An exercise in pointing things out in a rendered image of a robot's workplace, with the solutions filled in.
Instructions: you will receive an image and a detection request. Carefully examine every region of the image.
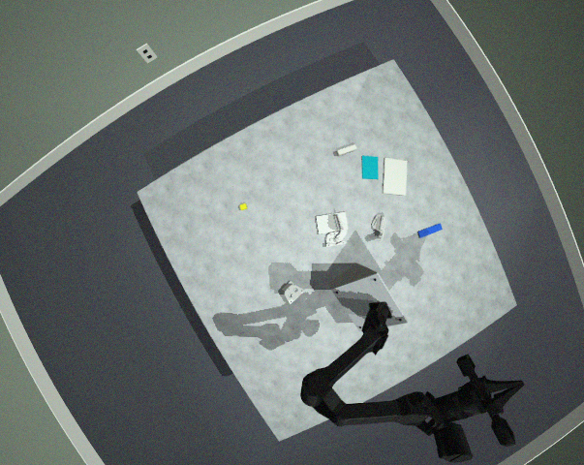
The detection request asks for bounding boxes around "blue flat bar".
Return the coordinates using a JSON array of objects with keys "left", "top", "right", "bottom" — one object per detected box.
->
[{"left": 418, "top": 224, "right": 443, "bottom": 238}]

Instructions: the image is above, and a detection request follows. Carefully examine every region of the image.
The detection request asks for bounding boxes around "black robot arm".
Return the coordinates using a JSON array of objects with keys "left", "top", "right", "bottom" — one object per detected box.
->
[{"left": 300, "top": 301, "right": 473, "bottom": 463}]

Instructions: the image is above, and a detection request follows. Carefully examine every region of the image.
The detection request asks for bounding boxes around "cyan flat plate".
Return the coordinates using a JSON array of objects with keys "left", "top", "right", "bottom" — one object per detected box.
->
[{"left": 362, "top": 156, "right": 379, "bottom": 179}]

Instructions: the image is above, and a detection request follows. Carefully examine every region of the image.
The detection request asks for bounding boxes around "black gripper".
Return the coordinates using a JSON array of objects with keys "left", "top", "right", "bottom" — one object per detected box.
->
[{"left": 448, "top": 355, "right": 524, "bottom": 447}]

